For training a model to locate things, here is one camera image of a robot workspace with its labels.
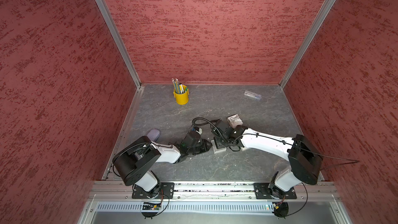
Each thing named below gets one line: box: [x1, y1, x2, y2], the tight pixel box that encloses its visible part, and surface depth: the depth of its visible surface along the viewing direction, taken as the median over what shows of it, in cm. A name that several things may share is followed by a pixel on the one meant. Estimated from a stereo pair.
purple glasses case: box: [146, 128, 161, 143], surface depth 92 cm
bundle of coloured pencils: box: [171, 77, 189, 94], surface depth 105 cm
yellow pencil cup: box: [173, 84, 190, 106], surface depth 107 cm
